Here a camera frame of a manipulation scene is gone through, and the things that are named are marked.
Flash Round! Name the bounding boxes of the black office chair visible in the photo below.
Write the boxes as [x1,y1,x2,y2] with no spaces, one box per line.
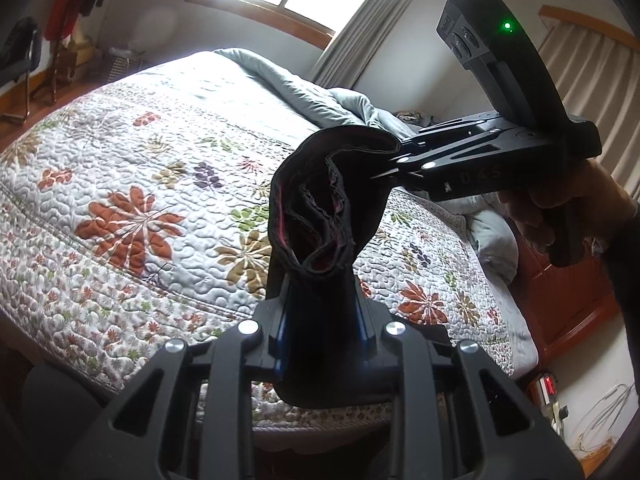
[1,16,42,124]

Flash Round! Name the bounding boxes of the person's right hand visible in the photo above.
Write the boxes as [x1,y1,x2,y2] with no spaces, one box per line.
[498,159,638,252]

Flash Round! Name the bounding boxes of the white power strip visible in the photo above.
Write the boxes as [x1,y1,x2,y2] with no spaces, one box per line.
[533,372,568,439]

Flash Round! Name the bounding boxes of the dark wooden headboard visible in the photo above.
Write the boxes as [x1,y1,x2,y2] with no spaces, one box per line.
[509,223,620,367]

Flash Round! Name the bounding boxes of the grey-green duvet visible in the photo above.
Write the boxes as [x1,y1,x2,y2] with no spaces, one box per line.
[215,48,518,283]

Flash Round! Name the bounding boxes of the grey window curtain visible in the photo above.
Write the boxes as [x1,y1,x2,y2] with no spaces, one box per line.
[309,0,413,89]

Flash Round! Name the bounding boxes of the wooden coat rack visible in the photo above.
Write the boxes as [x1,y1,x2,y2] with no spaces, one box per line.
[29,0,122,106]

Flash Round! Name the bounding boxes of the black pants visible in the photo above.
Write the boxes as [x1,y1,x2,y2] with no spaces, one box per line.
[267,126,400,408]

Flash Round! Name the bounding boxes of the metal wire basket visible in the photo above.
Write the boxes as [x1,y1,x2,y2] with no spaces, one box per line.
[106,47,143,84]

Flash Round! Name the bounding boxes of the beige striped curtain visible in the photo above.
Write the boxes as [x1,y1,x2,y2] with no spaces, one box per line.
[539,6,640,198]

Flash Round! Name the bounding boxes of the floral quilted bedspread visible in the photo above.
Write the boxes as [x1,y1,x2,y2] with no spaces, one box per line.
[1,51,538,393]

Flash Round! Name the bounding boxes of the red hanging garment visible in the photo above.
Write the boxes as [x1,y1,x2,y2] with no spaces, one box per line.
[43,0,82,42]

